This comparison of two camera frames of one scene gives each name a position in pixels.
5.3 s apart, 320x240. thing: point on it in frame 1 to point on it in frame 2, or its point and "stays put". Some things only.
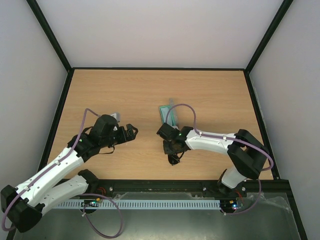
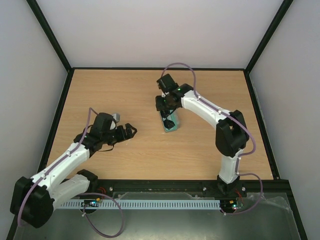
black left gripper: (131, 136) stays put
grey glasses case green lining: (172, 115) stays put
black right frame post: (278, 17) stays put
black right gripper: (172, 152) to (166, 113)
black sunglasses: (173, 159) to (167, 123)
